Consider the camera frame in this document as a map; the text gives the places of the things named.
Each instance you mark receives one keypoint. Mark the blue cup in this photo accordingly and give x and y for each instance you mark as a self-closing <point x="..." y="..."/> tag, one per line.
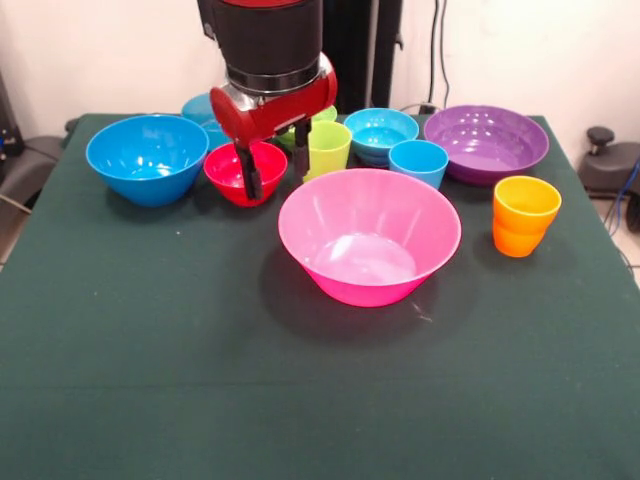
<point x="417" y="162"/>

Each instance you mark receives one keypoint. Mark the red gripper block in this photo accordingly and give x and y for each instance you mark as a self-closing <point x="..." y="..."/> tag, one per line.
<point x="280" y="112"/>

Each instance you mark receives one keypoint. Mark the green cup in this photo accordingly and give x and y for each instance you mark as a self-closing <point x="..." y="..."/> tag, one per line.
<point x="330" y="150"/>

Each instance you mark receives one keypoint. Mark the dark grey machine base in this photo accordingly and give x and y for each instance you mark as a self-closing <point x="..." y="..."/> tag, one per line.
<point x="30" y="165"/>
<point x="610" y="170"/>

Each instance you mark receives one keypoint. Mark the small blue bowl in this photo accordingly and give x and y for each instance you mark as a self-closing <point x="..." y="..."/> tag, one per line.
<point x="197" y="112"/>

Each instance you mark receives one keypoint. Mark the large pink bowl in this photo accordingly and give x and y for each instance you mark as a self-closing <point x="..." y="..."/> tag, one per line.
<point x="370" y="225"/>

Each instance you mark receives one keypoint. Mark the dark green tablecloth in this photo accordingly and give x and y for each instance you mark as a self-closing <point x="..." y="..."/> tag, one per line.
<point x="150" y="325"/>

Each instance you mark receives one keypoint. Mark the small green bowl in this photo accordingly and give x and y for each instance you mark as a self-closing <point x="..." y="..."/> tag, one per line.
<point x="327" y="114"/>

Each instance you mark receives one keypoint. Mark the small red bowl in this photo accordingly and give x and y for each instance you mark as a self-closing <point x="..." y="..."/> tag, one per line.
<point x="225" y="175"/>

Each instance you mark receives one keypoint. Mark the large blue bowl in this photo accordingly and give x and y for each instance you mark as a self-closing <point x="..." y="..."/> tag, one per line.
<point x="145" y="165"/>

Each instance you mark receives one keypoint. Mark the small cyan bowl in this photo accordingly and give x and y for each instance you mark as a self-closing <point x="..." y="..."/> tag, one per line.
<point x="375" y="137"/>

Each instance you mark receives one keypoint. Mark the black equipment case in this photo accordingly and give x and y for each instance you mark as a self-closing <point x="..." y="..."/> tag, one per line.
<point x="6" y="125"/>

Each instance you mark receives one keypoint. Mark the orange cup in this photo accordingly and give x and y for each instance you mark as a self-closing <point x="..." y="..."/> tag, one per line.
<point x="517" y="245"/>
<point x="525" y="215"/>

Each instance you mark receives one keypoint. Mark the black pedestal column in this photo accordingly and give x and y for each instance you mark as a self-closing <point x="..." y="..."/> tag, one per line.
<point x="360" y="50"/>

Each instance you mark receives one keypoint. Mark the large purple bowl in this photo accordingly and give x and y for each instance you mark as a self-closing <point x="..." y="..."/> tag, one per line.
<point x="480" y="145"/>

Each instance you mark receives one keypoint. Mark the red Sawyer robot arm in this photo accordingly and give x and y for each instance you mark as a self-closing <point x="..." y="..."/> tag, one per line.
<point x="270" y="40"/>

